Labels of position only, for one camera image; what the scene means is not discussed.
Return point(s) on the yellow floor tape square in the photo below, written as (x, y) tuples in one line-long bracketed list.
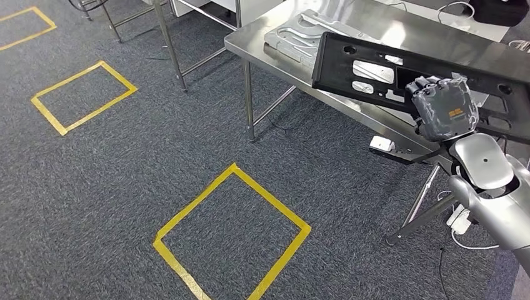
[(49, 118), (41, 31), (273, 203)]

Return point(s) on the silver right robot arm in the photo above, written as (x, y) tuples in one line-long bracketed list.
[(497, 198)]

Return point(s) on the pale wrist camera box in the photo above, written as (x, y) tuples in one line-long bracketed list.
[(382, 144)]

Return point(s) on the stainless steel workbench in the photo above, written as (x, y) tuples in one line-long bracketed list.
[(414, 25)]

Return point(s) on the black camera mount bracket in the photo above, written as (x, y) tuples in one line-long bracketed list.
[(397, 157)]

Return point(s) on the black plastic panel part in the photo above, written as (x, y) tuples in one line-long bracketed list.
[(331, 74)]

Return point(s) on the white desk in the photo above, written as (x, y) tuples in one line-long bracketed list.
[(422, 12)]

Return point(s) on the black bag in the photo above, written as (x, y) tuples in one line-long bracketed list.
[(501, 10)]

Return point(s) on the white power strip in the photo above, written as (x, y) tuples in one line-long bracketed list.
[(459, 219)]

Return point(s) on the white cabinet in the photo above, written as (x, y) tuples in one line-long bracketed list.
[(256, 8)]

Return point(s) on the aluminium fixture plate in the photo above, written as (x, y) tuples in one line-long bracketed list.
[(298, 41)]

